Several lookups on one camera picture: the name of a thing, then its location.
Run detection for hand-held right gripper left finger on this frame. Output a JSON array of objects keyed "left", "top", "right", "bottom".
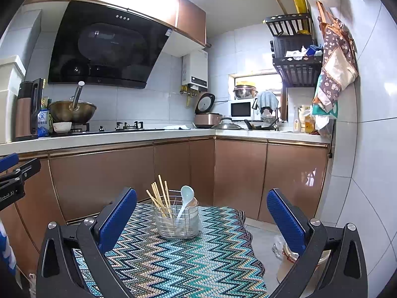
[{"left": 36, "top": 187, "right": 137, "bottom": 298}]

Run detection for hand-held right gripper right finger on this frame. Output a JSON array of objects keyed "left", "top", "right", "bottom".
[{"left": 267, "top": 188, "right": 368, "bottom": 298}]

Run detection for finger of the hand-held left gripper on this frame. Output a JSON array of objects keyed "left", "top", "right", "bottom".
[
  {"left": 0, "top": 153, "right": 20, "bottom": 173},
  {"left": 6, "top": 158, "right": 41, "bottom": 179}
]

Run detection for wire utensil holder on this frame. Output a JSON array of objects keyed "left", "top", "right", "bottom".
[{"left": 153, "top": 195, "right": 199, "bottom": 239}]

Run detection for white ceramic spoon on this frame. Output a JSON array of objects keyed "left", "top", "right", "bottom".
[{"left": 177, "top": 186, "right": 195, "bottom": 219}]

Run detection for clear trash bin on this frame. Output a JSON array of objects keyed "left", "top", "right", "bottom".
[{"left": 272, "top": 234, "right": 330, "bottom": 290}]

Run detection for blue and white salt bag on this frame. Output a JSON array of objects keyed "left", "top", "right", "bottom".
[{"left": 37, "top": 109, "right": 52, "bottom": 137}]

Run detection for white appliance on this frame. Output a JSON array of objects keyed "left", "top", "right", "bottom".
[{"left": 0, "top": 55, "right": 26, "bottom": 144}]

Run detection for copper base cabinets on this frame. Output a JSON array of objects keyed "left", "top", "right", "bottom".
[{"left": 0, "top": 137, "right": 329, "bottom": 243}]

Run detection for cooking oil bottle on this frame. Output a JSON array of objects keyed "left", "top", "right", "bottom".
[{"left": 43, "top": 97, "right": 53, "bottom": 121}]

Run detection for zigzag patterned tablecloth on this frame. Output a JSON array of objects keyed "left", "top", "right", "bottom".
[{"left": 73, "top": 203, "right": 269, "bottom": 298}]

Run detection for gas stove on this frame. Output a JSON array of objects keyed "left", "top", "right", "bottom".
[{"left": 51, "top": 120, "right": 165, "bottom": 137}]

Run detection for white plastic bag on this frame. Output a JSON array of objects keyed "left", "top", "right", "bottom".
[{"left": 314, "top": 115, "right": 336, "bottom": 138}]

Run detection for glass pot lid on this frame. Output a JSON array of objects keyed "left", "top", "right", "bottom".
[{"left": 211, "top": 117, "right": 244, "bottom": 130}]

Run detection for green packet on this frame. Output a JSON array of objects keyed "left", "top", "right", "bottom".
[{"left": 312, "top": 103, "right": 338, "bottom": 120}]

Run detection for white microwave oven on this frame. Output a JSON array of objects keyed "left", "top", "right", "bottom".
[{"left": 230, "top": 101, "right": 261, "bottom": 121}]

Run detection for grey blue towel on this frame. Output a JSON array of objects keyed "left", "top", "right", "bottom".
[{"left": 257, "top": 90, "right": 280, "bottom": 110}]

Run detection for copper rice cooker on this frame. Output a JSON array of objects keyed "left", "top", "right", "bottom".
[{"left": 194, "top": 92, "right": 223, "bottom": 129}]

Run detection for steel pot with yellow lid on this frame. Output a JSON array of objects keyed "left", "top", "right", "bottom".
[{"left": 233, "top": 83, "right": 259, "bottom": 100}]

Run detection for black range hood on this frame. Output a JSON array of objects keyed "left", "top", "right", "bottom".
[{"left": 48, "top": 0, "right": 174, "bottom": 89}]

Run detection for floral apron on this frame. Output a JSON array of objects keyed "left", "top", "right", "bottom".
[{"left": 312, "top": 1, "right": 359, "bottom": 113}]

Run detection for crumpled white bags on rack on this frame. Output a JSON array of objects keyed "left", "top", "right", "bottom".
[{"left": 285, "top": 45, "right": 324, "bottom": 60}]

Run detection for white water heater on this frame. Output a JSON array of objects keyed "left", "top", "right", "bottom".
[{"left": 182, "top": 50, "right": 208, "bottom": 88}]

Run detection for yellow roll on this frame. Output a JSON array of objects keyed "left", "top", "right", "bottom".
[{"left": 292, "top": 0, "right": 311, "bottom": 35}]

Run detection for brass wok with metal handle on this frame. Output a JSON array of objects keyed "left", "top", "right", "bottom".
[{"left": 49, "top": 81, "right": 97, "bottom": 124}]

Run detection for yellow gas hose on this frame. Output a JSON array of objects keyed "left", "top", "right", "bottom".
[{"left": 181, "top": 85, "right": 199, "bottom": 108}]

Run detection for black wall rack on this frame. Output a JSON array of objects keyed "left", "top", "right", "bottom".
[{"left": 263, "top": 13, "right": 324, "bottom": 87}]

